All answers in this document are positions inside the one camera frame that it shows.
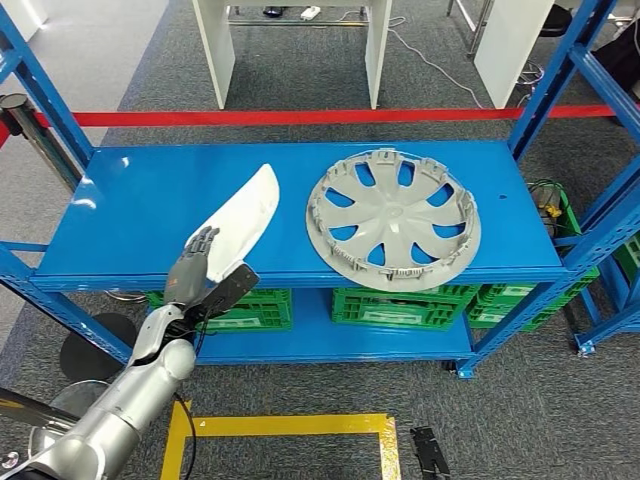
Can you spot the red barrier belt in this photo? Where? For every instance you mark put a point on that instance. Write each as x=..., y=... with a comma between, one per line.
x=300, y=118

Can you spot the black bag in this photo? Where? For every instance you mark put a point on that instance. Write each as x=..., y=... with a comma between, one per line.
x=620, y=60

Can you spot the blue metal shelf rack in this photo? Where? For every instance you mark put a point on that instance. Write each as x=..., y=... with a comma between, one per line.
x=607, y=328
x=125, y=199

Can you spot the yellow floor tape square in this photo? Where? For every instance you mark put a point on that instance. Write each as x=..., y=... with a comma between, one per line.
x=300, y=424

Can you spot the chrome chair base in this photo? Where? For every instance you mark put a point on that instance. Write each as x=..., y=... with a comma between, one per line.
x=9, y=462

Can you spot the grey wheel hubcap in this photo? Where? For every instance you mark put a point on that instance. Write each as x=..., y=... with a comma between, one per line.
x=395, y=224

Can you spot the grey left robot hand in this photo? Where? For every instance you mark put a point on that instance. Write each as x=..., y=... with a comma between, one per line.
x=187, y=278

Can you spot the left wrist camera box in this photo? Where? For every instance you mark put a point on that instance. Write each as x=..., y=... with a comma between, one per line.
x=230, y=290

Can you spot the green plastic crate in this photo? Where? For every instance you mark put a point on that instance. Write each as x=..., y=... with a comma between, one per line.
x=350, y=311
x=270, y=296
x=480, y=321
x=631, y=258
x=450, y=293
x=575, y=217
x=270, y=321

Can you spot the white curved plastic part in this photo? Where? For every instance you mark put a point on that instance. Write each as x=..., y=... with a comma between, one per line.
x=240, y=212

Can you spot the white desk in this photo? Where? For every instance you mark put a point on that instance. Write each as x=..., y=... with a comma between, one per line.
x=220, y=53

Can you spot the grey metal frame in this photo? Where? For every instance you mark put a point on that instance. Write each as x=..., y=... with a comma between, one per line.
x=477, y=38

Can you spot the black barrier stanchion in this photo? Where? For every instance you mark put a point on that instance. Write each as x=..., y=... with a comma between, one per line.
x=95, y=351

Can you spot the white power strip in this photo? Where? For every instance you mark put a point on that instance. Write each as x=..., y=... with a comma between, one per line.
x=310, y=14

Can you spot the white panel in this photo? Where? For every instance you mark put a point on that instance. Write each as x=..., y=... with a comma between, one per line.
x=505, y=53

